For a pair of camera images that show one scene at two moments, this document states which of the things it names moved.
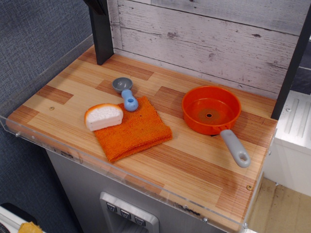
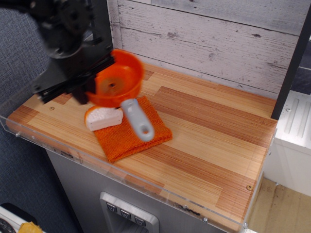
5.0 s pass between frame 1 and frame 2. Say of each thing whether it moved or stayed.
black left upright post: stayed
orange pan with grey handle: moved
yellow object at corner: stayed
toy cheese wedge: stayed
